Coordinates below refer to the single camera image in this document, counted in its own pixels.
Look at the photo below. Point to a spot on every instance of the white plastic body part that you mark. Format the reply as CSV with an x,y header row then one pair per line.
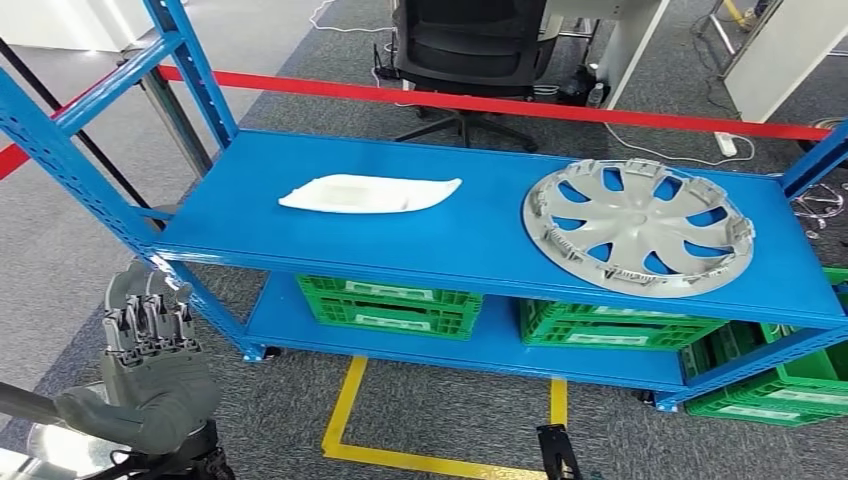
x,y
364,195

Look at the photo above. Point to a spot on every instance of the black wifi router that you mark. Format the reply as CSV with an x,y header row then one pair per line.
x,y
385,66

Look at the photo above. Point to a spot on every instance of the chrome star chair base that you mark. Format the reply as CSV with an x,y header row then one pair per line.
x,y
821,205

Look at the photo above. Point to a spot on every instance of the white power strip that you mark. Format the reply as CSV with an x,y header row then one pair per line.
x,y
726,144

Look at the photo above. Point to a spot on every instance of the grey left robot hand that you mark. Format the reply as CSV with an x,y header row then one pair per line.
x,y
159,391

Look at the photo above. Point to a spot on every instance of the grey wheel hubcap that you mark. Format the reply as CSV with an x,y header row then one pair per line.
x,y
636,225

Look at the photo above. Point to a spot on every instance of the chrome stanchion post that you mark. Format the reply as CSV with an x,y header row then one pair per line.
x,y
175,126

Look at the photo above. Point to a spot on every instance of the black office chair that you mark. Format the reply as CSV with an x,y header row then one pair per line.
x,y
464,46

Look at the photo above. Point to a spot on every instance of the green open plastic crate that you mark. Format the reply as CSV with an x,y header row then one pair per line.
x,y
815,358

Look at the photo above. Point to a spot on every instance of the red barrier belt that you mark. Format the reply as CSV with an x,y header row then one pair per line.
x,y
13,162
464,100

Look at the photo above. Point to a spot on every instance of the clear water bottle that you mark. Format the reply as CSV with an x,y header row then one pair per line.
x,y
597,96

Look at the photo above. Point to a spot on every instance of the black stanchion post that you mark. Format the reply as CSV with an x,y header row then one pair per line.
x,y
119,177

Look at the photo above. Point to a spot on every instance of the black bag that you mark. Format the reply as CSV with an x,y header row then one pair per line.
x,y
576,86

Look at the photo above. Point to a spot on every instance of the white desk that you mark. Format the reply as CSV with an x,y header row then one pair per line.
x,y
629,53

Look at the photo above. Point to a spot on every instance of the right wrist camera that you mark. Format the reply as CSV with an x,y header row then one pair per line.
x,y
560,454

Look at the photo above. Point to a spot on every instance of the blue metal shelf rack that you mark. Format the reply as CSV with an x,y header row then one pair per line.
x,y
430,232

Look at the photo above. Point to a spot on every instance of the grey stanchion with round base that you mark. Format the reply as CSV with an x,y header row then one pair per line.
x,y
66,457

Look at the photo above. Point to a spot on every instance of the white board panel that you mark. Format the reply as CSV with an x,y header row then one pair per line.
x,y
782,60

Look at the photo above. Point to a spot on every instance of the green folded plastic crate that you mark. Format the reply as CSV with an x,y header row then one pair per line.
x,y
318,288
331,324
543,311
702,407
550,338

